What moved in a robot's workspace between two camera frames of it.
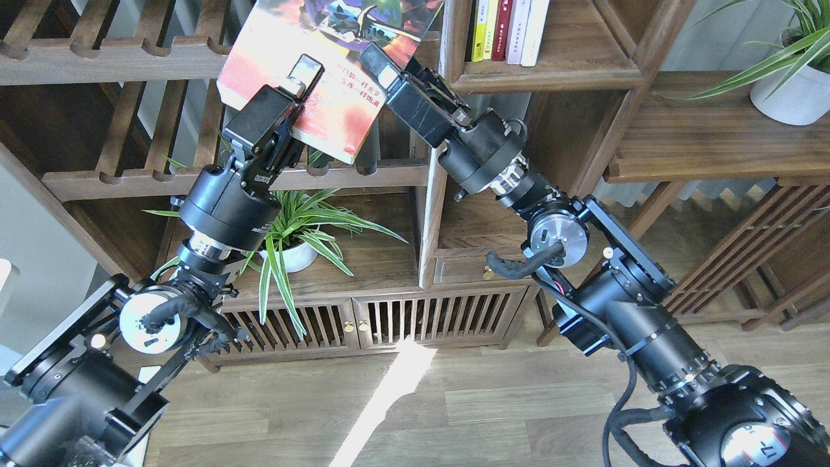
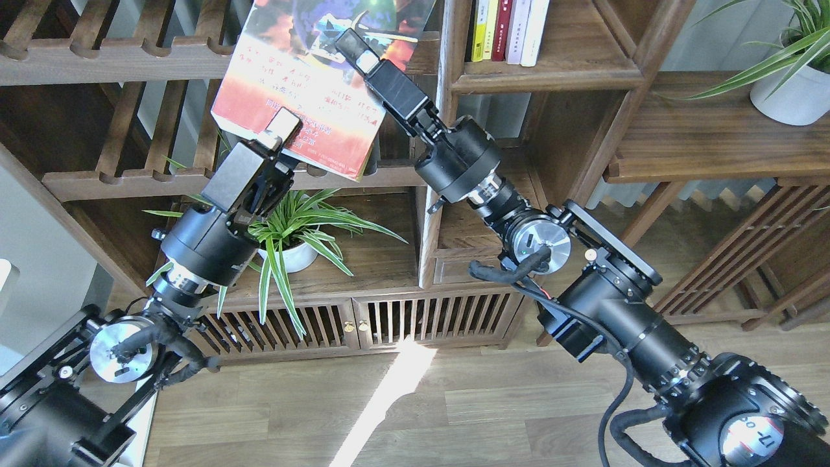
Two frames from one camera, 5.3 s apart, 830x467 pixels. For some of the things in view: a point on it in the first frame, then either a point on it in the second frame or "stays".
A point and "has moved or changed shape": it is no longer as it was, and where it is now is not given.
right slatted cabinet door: x=449 y=318 stays
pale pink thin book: x=517 y=30 stays
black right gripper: x=474 y=150 -> x=456 y=161
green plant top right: x=805 y=41 stays
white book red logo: x=535 y=24 stays
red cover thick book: x=340 y=114 has moved or changed shape
